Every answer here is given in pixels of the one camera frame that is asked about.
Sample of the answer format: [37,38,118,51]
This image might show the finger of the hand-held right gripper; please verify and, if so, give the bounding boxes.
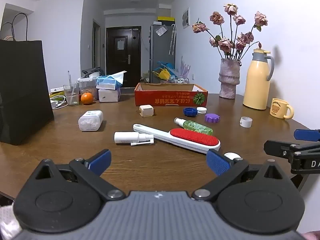
[294,129,320,142]
[264,140,320,158]

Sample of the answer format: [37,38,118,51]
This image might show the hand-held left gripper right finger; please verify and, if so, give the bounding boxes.
[191,149,290,202]

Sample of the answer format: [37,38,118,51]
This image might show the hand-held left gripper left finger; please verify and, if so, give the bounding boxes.
[30,149,126,201]

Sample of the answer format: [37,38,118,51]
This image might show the small white round cap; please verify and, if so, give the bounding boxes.
[223,152,242,162]

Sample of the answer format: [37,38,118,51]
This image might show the white nasal spray bottle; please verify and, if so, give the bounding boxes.
[114,131,155,147]

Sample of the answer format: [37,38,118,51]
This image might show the green spray bottle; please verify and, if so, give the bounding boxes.
[174,117,213,136]

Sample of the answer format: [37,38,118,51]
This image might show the white gum container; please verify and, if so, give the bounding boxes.
[78,110,104,132]

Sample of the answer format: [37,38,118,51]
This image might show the white plastic ring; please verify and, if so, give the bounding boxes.
[240,116,253,128]

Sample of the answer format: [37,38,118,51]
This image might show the red white lint brush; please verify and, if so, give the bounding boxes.
[133,123,221,155]

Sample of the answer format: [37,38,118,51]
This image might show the white cube charger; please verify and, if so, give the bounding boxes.
[139,104,154,118]

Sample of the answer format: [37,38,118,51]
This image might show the red cardboard box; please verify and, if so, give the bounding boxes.
[134,82,209,107]

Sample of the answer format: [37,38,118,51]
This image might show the cream bear mug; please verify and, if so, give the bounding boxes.
[269,98,295,119]

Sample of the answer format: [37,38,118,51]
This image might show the orange fruit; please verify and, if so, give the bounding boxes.
[80,92,94,105]

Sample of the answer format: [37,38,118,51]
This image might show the cream thermos jug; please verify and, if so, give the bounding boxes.
[243,48,275,110]

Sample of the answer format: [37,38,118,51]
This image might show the purple white tissue pack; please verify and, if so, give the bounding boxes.
[98,88,122,103]

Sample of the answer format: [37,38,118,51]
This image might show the clear drinking glass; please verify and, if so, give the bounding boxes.
[63,83,80,106]

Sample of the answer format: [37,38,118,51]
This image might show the clear plastic food container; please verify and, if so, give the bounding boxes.
[78,77,98,101]

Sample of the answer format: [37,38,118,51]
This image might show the blue tissue pack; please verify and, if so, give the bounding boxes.
[96,70,126,90]

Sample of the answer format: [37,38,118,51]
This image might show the pink grey ceramic vase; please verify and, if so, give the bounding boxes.
[219,58,242,99]

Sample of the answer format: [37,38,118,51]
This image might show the small cart with bottles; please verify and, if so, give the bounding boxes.
[170,76,190,84]

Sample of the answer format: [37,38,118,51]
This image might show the black plastic rack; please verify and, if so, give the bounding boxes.
[82,67,101,78]

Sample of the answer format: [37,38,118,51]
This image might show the dark brown entrance door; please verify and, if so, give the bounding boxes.
[106,26,142,88]

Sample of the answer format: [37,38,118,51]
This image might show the purple decorative leaves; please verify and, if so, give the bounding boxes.
[179,56,192,79]

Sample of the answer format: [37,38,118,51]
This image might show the black paper bag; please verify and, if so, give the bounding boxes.
[0,12,55,146]

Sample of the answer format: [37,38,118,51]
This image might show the blue yellow plastic toy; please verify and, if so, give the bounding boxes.
[152,61,175,83]

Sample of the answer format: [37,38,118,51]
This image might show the white knit cloth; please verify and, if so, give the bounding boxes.
[0,205,22,240]

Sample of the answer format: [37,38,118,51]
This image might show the grey side door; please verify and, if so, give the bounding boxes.
[92,19,102,68]

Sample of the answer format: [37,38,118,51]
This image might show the bunch of dried pink roses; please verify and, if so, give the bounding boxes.
[192,3,268,62]

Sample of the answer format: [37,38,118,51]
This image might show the grey refrigerator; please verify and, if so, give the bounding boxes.
[149,24,177,83]

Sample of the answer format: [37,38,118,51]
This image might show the clear folded umbrella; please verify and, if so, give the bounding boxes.
[169,24,177,55]

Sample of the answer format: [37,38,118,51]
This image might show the white charger with cables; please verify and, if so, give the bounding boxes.
[49,96,67,109]

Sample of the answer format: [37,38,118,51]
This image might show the white wall panel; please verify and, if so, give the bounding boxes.
[182,8,191,29]

